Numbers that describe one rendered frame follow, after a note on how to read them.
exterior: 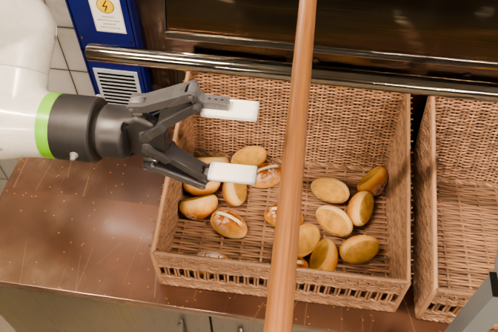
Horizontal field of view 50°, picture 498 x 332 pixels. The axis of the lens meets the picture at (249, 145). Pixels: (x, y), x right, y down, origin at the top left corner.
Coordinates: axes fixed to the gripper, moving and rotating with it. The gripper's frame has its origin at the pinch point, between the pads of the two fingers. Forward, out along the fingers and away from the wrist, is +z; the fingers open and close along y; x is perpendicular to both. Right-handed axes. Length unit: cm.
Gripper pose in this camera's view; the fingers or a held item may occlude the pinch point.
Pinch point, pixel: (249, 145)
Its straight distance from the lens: 71.7
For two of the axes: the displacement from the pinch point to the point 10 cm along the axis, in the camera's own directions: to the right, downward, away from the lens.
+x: -1.3, 7.7, -6.2
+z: 9.9, 1.0, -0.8
